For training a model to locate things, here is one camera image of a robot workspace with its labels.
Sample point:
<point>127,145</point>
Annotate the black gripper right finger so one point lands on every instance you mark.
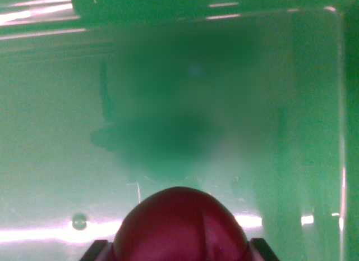
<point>262,251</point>

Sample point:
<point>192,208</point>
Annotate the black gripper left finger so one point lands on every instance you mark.
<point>96,251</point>

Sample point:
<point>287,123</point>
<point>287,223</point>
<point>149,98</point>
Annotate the dark red plum fruit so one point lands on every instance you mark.
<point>181,227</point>

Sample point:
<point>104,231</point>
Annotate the green plastic bin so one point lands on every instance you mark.
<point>56,132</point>

